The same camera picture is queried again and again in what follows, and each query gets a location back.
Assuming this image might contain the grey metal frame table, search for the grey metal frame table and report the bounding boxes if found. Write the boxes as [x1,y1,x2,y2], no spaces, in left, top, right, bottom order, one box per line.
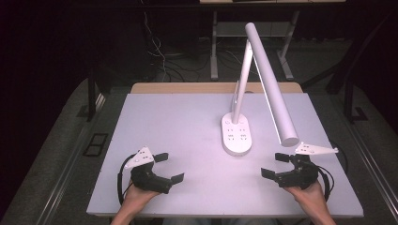
[199,0,347,82]

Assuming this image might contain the person's right hand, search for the person's right hand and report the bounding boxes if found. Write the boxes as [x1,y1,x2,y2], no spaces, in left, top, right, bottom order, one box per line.
[283,180,327,211]

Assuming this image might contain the black metal stand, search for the black metal stand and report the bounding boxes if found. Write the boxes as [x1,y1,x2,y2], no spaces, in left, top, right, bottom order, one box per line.
[86,67,108,123]
[325,18,392,124]

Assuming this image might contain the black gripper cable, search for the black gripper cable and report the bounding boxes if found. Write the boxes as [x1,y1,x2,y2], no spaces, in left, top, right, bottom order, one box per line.
[316,164,335,203]
[116,154,137,206]

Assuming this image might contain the black floor cables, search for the black floor cables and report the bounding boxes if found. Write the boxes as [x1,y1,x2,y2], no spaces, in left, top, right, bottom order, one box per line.
[162,51,214,83]

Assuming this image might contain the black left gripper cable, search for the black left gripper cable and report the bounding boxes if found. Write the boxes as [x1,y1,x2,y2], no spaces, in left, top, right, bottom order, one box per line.
[116,154,137,206]

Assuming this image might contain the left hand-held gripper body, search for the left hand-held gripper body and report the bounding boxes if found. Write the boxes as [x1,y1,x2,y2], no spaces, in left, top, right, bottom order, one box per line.
[124,146,174,195]

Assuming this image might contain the person's left hand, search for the person's left hand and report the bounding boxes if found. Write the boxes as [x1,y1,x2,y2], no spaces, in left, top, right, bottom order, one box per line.
[123,182,161,210]

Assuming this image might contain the white floor cable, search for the white floor cable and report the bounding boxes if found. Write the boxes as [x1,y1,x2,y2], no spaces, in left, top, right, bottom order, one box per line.
[143,11,168,83]

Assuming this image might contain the white desk lamp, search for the white desk lamp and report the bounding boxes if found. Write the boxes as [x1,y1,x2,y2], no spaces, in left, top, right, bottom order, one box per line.
[221,22,300,158]

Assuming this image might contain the black floor socket frame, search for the black floor socket frame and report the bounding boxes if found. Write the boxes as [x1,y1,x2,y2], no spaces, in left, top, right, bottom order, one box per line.
[82,132,109,158]

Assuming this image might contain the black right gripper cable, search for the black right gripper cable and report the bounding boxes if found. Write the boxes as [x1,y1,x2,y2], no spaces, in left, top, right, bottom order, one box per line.
[316,164,335,203]

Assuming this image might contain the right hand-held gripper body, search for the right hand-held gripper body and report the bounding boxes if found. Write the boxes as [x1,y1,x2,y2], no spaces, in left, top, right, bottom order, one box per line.
[275,142,340,190]

